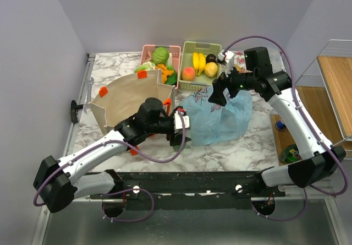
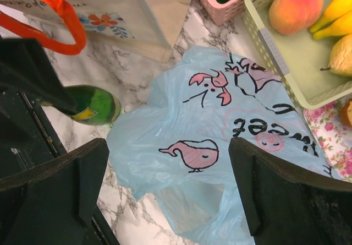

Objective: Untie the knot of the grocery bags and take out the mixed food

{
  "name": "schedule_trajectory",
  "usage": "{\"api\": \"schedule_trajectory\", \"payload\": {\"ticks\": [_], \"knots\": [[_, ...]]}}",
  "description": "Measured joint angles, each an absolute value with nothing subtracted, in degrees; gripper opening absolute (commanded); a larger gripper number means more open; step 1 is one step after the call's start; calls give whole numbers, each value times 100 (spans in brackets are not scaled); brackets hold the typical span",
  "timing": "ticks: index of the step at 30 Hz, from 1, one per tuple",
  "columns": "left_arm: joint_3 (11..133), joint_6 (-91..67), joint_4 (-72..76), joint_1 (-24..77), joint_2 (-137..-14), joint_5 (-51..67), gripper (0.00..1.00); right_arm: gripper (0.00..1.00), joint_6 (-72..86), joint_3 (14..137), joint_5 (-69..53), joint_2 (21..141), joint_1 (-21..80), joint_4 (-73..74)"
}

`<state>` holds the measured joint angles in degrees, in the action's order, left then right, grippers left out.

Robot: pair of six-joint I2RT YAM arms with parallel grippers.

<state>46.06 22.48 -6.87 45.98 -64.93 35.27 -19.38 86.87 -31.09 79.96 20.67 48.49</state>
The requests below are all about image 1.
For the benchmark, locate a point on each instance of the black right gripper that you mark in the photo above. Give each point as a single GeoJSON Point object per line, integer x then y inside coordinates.
{"type": "Point", "coordinates": [219, 85]}

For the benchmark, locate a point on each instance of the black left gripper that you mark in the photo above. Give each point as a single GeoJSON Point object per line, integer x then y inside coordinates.
{"type": "Point", "coordinates": [173, 139]}

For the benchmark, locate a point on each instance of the light blue plastic grocery bag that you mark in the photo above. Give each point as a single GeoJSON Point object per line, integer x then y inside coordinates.
{"type": "Point", "coordinates": [211, 123]}

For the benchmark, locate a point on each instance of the pink orange peach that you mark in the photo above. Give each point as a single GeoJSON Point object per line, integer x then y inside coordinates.
{"type": "Point", "coordinates": [188, 74]}

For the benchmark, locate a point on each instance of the yellow orange food piece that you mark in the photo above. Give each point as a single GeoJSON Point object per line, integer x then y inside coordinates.
{"type": "Point", "coordinates": [164, 71]}

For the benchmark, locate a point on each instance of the beige canvas tote bag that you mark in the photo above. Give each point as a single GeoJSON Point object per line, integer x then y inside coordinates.
{"type": "Point", "coordinates": [124, 114]}

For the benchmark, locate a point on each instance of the silver metal can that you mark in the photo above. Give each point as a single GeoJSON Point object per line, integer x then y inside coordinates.
{"type": "Point", "coordinates": [279, 125]}

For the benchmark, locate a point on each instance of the green cabbage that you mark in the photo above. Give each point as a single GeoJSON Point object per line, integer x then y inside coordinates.
{"type": "Point", "coordinates": [160, 55]}

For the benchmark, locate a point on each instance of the white cauliflower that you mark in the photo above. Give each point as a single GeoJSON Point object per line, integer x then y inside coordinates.
{"type": "Point", "coordinates": [149, 65]}

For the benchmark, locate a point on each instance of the bread slice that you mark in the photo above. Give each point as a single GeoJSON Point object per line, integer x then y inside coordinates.
{"type": "Point", "coordinates": [240, 69]}

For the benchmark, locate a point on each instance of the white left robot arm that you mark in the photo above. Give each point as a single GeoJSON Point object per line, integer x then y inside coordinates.
{"type": "Point", "coordinates": [59, 181]}

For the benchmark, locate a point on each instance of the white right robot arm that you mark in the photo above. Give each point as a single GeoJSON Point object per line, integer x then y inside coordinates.
{"type": "Point", "coordinates": [319, 157]}

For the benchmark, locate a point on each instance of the yellow pear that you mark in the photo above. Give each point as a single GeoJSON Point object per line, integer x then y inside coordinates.
{"type": "Point", "coordinates": [211, 69]}

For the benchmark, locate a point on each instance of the dark purple plum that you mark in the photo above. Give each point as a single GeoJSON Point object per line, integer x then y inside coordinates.
{"type": "Point", "coordinates": [211, 58]}

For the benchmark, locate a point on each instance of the yellow banana bunch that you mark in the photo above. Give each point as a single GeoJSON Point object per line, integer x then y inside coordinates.
{"type": "Point", "coordinates": [199, 62]}

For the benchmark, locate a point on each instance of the floral rectangular tray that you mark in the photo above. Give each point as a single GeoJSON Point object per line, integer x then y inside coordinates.
{"type": "Point", "coordinates": [240, 60]}

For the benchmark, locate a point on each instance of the green bok choy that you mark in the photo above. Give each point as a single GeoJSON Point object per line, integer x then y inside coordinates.
{"type": "Point", "coordinates": [172, 74]}

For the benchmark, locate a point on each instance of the green plastic basket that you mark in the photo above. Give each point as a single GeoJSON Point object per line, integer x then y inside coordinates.
{"type": "Point", "coordinates": [189, 48]}

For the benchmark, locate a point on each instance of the clear plastic organizer box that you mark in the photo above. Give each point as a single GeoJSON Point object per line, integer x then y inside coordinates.
{"type": "Point", "coordinates": [276, 60]}

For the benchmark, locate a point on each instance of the pink plastic basket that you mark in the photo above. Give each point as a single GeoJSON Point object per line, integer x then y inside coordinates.
{"type": "Point", "coordinates": [174, 54]}

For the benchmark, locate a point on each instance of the green glass bottle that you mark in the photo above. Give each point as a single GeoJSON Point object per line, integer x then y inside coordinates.
{"type": "Point", "coordinates": [289, 155]}

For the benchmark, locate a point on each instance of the silver metal wrench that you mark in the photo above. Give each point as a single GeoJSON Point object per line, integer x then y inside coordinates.
{"type": "Point", "coordinates": [88, 85]}

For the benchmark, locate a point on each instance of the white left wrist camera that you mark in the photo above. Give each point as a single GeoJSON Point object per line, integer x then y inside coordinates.
{"type": "Point", "coordinates": [181, 119]}

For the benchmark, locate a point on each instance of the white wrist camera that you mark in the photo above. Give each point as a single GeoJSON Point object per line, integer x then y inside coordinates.
{"type": "Point", "coordinates": [181, 119]}
{"type": "Point", "coordinates": [226, 61]}

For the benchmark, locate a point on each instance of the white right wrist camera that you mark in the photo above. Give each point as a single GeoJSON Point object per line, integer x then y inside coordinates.
{"type": "Point", "coordinates": [226, 61]}

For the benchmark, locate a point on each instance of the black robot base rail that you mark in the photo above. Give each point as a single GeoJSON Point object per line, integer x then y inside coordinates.
{"type": "Point", "coordinates": [188, 190]}

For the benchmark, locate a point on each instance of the black clamp handle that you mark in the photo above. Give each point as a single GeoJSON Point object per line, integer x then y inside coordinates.
{"type": "Point", "coordinates": [74, 108]}

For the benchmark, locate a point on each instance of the white wire wooden shelf rack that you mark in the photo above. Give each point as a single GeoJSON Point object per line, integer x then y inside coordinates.
{"type": "Point", "coordinates": [325, 90]}

